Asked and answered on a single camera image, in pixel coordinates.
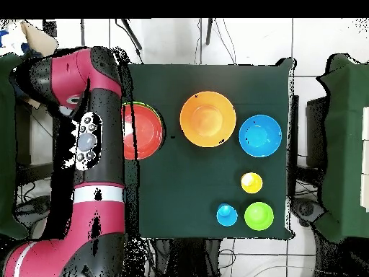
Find large orange bowl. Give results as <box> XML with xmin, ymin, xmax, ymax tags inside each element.
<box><xmin>179</xmin><ymin>91</ymin><xmax>238</xmax><ymax>149</ymax></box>

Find wide red bowl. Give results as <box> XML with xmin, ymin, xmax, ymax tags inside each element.
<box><xmin>122</xmin><ymin>103</ymin><xmax>164</xmax><ymax>161</ymax></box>

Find large green bowl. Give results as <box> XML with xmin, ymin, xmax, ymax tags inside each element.
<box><xmin>122</xmin><ymin>101</ymin><xmax>164</xmax><ymax>120</ymax></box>

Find large blue bowl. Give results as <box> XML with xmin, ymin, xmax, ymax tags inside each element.
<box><xmin>238</xmin><ymin>114</ymin><xmax>283</xmax><ymax>159</ymax></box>

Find dark green table cloth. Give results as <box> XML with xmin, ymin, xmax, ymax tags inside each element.
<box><xmin>125</xmin><ymin>57</ymin><xmax>296</xmax><ymax>240</ymax></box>

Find yellow cup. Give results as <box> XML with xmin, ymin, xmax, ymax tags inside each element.
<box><xmin>240</xmin><ymin>172</ymin><xmax>264</xmax><ymax>195</ymax></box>

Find blue cup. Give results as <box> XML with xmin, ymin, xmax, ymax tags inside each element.
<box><xmin>216</xmin><ymin>202</ymin><xmax>239</xmax><ymax>227</ymax></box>

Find small green bowl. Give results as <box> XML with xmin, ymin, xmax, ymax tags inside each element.
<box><xmin>244</xmin><ymin>201</ymin><xmax>275</xmax><ymax>232</ymax></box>

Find black tripod leg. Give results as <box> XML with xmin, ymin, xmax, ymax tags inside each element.
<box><xmin>205</xmin><ymin>18</ymin><xmax>214</xmax><ymax>46</ymax></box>
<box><xmin>115</xmin><ymin>18</ymin><xmax>144</xmax><ymax>52</ymax></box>

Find green cloth side table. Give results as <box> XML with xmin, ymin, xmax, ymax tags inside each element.
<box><xmin>315</xmin><ymin>53</ymin><xmax>369</xmax><ymax>243</ymax></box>
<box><xmin>0</xmin><ymin>53</ymin><xmax>30</xmax><ymax>240</ymax></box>

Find white box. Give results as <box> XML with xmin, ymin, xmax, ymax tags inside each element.
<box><xmin>360</xmin><ymin>105</ymin><xmax>369</xmax><ymax>213</ymax></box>

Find cardboard box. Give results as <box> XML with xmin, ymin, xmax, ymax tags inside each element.
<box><xmin>0</xmin><ymin>19</ymin><xmax>60</xmax><ymax>110</ymax></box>

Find dark blue cloth bundle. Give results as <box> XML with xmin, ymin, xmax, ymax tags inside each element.
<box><xmin>21</xmin><ymin>43</ymin><xmax>44</xmax><ymax>58</ymax></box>

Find black stool frame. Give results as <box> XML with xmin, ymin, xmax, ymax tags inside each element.
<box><xmin>15</xmin><ymin>102</ymin><xmax>58</xmax><ymax>185</ymax></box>

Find tangle of floor cables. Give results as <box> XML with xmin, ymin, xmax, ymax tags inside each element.
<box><xmin>15</xmin><ymin>178</ymin><xmax>53</xmax><ymax>232</ymax></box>

